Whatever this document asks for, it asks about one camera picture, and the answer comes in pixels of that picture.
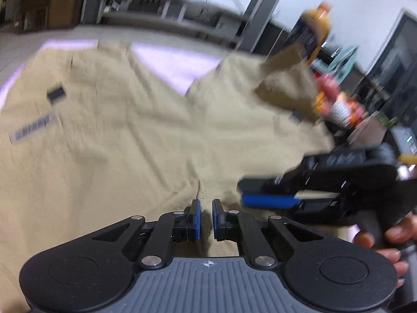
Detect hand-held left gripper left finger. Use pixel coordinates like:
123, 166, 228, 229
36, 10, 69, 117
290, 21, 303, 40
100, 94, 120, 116
88, 199, 202, 270

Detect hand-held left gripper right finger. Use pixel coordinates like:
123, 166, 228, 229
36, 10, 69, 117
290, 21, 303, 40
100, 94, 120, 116
212, 199, 326, 270

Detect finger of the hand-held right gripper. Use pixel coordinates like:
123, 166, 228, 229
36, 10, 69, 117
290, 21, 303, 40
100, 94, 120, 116
237, 169, 311, 196
241, 193, 342, 225

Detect khaki pants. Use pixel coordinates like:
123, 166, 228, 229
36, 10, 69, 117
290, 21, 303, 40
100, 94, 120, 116
0, 41, 338, 313

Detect person's right hand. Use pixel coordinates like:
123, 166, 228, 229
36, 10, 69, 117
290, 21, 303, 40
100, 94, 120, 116
354, 215, 417, 280

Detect dark glass door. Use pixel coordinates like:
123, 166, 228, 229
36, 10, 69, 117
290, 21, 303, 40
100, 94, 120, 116
366, 9, 417, 129

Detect purple blanket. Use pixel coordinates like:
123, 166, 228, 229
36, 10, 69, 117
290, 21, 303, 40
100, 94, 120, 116
0, 38, 223, 96

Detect grey pillar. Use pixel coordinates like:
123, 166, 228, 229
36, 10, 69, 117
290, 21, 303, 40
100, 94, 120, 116
240, 0, 290, 53

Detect metal shelf rack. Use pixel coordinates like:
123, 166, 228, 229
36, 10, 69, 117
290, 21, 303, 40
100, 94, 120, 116
96, 0, 250, 48

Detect wooden cabinet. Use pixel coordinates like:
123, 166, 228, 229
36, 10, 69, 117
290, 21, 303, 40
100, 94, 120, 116
18, 0, 83, 34

